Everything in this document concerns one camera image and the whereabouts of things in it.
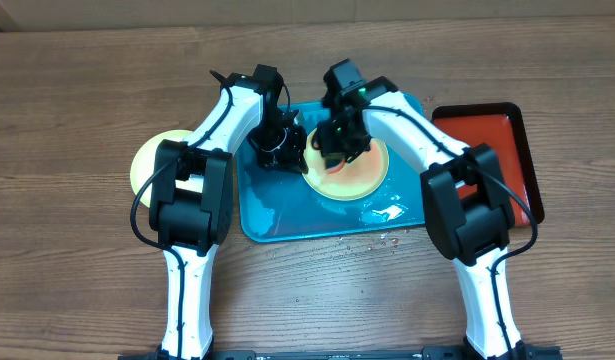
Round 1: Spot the red sponge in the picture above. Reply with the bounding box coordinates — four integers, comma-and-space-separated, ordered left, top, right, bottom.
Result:
325, 159, 346, 174

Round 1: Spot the yellow plate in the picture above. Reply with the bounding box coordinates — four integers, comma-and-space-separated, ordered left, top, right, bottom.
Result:
303, 130, 389, 201
130, 130, 204, 194

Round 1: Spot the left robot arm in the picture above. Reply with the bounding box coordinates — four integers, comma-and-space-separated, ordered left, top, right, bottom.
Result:
138, 64, 308, 359

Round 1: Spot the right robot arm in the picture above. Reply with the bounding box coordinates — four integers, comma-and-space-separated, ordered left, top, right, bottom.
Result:
312, 60, 531, 359

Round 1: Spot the red black tray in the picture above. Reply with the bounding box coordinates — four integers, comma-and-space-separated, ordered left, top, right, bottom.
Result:
432, 102, 545, 222

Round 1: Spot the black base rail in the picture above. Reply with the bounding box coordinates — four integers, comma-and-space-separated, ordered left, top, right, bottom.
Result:
118, 344, 563, 360

